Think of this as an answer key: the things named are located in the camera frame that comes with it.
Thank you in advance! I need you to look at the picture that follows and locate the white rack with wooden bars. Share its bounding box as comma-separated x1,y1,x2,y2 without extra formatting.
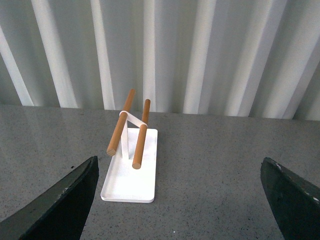
100,89,158,204

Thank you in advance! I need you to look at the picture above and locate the white pleated curtain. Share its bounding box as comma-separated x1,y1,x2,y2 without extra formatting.
0,0,320,120

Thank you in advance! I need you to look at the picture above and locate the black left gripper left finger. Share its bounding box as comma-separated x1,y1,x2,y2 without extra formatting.
0,156,99,240

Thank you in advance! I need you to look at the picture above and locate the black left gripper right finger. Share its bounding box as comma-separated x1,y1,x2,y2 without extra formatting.
260,157,320,240

